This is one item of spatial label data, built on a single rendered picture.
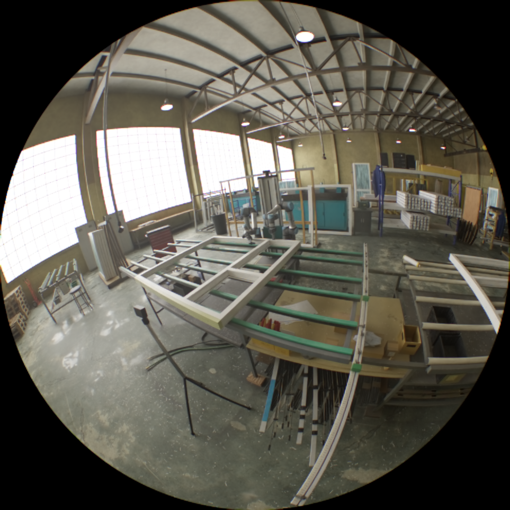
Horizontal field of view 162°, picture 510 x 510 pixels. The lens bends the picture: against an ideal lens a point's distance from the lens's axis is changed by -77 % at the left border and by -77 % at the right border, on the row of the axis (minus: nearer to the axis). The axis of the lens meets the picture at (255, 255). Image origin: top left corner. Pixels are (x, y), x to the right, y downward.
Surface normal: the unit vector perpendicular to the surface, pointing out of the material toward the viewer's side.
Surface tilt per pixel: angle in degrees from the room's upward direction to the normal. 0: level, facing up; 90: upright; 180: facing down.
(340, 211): 90
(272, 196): 90
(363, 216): 90
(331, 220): 90
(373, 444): 0
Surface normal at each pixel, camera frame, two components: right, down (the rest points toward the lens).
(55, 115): 0.84, 0.09
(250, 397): -0.15, -0.91
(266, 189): -0.38, 0.41
